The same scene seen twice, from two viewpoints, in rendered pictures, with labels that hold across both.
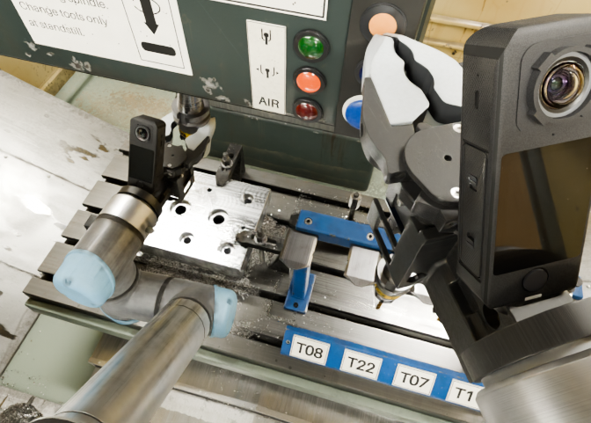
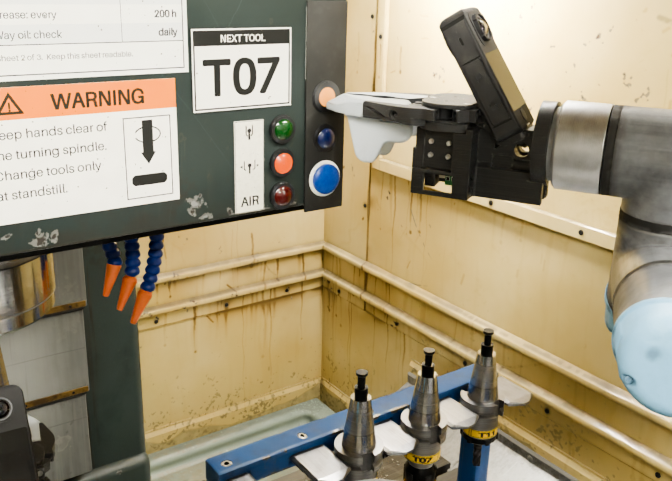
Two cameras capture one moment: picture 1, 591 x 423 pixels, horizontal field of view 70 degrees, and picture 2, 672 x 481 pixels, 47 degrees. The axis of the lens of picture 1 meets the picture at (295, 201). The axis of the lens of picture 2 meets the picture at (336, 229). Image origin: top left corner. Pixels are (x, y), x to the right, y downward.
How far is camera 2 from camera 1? 0.55 m
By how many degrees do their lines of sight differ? 52
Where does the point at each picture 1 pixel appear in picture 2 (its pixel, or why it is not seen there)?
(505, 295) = (521, 121)
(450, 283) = (490, 166)
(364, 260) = (319, 459)
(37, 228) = not seen: outside the picture
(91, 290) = not seen: outside the picture
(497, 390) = (556, 139)
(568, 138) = (493, 48)
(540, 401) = (569, 123)
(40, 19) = (14, 189)
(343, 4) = (299, 90)
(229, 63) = (215, 171)
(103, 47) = (86, 199)
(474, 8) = not seen: hidden behind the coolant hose
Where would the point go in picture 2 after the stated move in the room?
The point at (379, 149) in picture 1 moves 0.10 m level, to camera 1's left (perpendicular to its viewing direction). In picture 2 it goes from (417, 108) to (339, 122)
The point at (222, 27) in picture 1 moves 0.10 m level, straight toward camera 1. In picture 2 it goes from (213, 135) to (309, 150)
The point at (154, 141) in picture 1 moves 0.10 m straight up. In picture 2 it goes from (22, 411) to (11, 315)
